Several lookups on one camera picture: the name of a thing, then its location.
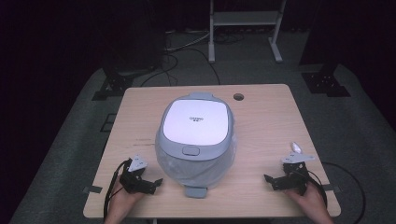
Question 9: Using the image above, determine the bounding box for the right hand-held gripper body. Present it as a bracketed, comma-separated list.
[274, 150, 316, 196]

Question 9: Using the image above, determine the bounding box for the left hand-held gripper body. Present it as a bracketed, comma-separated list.
[120, 154, 157, 195]

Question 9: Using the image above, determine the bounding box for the grey white rice cooker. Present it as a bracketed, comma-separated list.
[154, 91, 237, 199]

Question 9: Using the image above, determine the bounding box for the person's left hand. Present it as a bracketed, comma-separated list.
[108, 176, 147, 217]

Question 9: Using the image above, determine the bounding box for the person's right hand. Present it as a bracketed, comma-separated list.
[284, 182, 329, 217]

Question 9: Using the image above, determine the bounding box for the small white crumpled wrapper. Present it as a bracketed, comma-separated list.
[290, 141, 304, 155]

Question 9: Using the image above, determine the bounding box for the dark floor outlet box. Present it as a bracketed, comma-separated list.
[99, 113, 117, 133]

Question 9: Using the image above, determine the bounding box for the flat black stand base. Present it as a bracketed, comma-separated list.
[298, 60, 352, 98]

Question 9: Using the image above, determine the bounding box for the bulky black stand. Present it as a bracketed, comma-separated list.
[92, 12, 167, 102]

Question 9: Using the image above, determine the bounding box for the white metal stand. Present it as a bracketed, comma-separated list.
[207, 0, 288, 64]

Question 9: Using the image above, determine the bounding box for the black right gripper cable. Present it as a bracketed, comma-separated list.
[298, 169, 329, 207]

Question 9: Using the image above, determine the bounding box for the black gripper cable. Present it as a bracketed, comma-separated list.
[298, 169, 329, 207]
[103, 158, 133, 220]

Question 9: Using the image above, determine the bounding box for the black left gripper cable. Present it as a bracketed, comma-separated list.
[103, 158, 133, 220]

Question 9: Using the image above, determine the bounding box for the long black looped cable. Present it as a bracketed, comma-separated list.
[321, 161, 367, 224]

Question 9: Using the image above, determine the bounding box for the black floor cable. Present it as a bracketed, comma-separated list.
[139, 46, 222, 88]

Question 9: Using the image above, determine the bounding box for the white floor cable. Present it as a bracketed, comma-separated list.
[163, 28, 213, 52]

